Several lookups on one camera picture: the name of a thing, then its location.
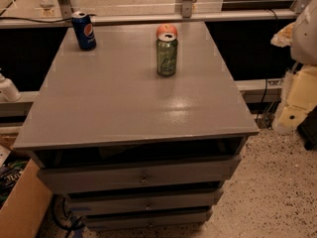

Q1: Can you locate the green soda can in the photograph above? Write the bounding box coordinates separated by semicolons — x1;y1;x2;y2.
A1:
157;33;178;76

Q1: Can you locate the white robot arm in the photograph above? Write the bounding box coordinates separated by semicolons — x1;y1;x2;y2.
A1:
270;0;317;134

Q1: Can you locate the blue pepsi can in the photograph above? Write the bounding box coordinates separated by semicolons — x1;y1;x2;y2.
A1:
71;12;96;51

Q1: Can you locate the grey drawer cabinet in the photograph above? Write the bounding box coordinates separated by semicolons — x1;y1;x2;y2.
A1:
14;23;258;223

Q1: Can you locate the top grey drawer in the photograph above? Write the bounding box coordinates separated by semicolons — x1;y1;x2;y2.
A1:
38;155;241;194

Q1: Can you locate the grey drawer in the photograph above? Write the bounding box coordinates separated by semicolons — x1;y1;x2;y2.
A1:
85;207;212;231
67;188;223;216
38;155;241;194

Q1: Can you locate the middle grey drawer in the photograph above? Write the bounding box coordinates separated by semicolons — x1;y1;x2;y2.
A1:
67;188;223;216

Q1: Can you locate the bottom grey drawer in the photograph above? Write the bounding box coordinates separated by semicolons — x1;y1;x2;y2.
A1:
85;207;212;231

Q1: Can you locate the white pipe fitting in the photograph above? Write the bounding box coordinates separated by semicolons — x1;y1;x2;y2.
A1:
0;73;21;102

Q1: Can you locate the cardboard box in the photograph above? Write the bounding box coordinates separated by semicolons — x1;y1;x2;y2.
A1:
0;160;53;238

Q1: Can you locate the black floor cable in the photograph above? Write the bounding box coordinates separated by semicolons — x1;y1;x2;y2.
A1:
50;195;86;232

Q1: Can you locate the black wall cable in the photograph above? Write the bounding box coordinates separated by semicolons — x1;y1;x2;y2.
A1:
0;14;73;24

